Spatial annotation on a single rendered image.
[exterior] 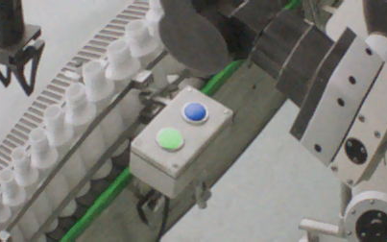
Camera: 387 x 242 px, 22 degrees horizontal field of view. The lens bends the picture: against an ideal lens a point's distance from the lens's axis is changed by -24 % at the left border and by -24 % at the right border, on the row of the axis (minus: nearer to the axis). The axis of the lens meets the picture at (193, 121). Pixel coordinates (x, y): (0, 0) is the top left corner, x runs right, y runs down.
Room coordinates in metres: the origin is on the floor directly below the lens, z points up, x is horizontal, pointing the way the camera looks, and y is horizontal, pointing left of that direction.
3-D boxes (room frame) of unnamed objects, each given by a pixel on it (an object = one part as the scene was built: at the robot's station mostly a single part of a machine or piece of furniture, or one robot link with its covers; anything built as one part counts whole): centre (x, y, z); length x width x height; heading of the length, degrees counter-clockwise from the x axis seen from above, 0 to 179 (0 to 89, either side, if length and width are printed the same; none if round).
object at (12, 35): (1.18, 0.22, 1.51); 0.10 x 0.07 x 0.07; 47
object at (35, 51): (1.17, 0.21, 1.44); 0.07 x 0.07 x 0.09; 47
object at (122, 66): (1.54, 0.09, 1.08); 0.06 x 0.06 x 0.17
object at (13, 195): (1.29, 0.33, 1.08); 0.06 x 0.06 x 0.17
